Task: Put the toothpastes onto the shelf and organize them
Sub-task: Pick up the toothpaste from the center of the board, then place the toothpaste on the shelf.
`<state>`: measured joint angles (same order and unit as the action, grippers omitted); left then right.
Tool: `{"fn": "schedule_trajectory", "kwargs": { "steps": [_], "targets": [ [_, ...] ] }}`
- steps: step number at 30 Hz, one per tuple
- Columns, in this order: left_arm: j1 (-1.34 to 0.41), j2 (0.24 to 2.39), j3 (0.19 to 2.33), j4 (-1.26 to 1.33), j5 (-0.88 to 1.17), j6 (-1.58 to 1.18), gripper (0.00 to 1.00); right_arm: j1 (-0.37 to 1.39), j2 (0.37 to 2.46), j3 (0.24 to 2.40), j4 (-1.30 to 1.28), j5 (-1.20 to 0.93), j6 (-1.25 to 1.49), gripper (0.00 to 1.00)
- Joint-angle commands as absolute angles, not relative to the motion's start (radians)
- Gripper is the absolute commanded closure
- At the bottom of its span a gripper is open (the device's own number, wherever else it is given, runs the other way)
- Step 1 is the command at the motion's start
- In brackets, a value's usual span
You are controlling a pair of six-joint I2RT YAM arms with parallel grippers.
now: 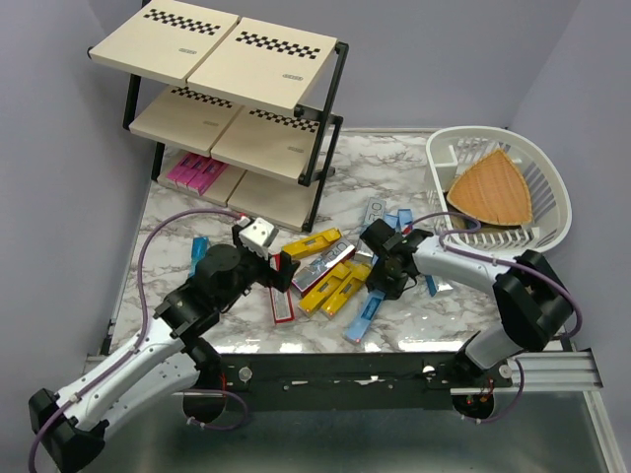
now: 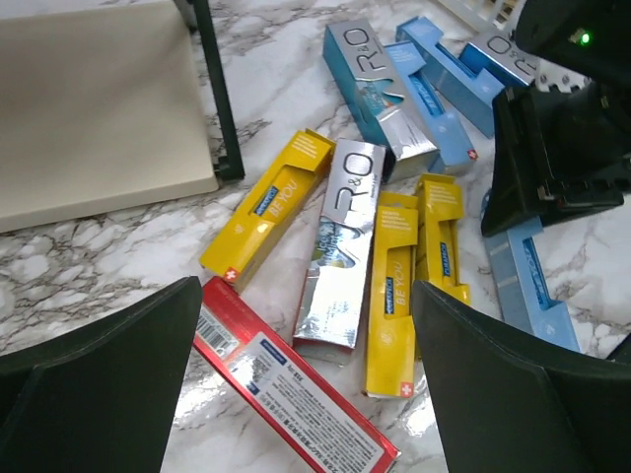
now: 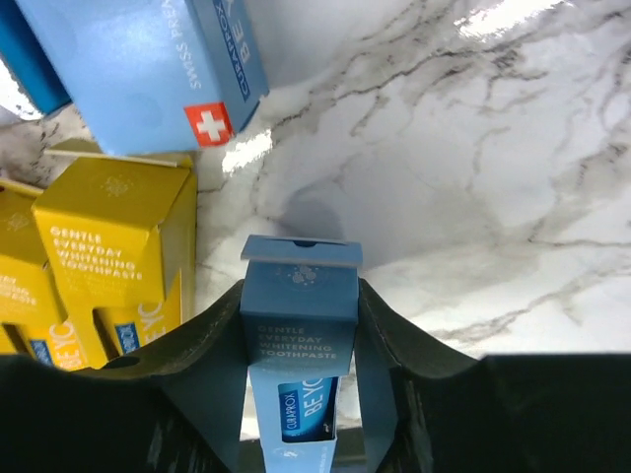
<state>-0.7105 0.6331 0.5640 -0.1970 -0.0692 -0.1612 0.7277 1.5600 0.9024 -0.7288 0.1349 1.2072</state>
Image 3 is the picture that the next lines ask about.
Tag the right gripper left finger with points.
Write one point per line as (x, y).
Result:
(175, 405)

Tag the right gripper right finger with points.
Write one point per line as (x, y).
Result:
(426, 407)

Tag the light blue toothpaste box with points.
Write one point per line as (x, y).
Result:
(299, 306)
(154, 76)

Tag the yellow toothpaste box middle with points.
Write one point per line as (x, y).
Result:
(33, 319)

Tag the yellow toothpaste box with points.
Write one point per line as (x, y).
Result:
(120, 236)
(33, 319)

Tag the yellow toothpaste box lower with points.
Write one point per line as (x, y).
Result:
(120, 236)

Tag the silver R&O box upper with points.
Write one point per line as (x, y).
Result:
(30, 88)

